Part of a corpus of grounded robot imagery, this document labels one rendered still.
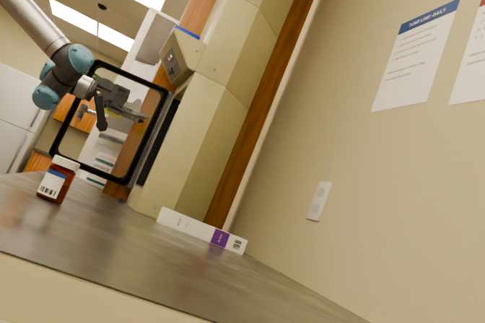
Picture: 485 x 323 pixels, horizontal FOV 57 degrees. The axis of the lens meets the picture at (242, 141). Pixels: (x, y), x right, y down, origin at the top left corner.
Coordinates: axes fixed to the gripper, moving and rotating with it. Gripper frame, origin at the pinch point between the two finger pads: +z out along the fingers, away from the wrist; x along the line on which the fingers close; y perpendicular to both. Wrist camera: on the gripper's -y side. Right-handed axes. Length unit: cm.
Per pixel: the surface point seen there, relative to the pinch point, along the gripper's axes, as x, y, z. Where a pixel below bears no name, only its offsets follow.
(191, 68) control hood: -15.3, 19.5, 5.3
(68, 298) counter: -119, -29, -8
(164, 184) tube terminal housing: -15.5, -17.3, 12.1
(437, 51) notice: -70, 34, 50
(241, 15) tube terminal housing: -15.4, 43.6, 13.2
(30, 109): 473, 18, -105
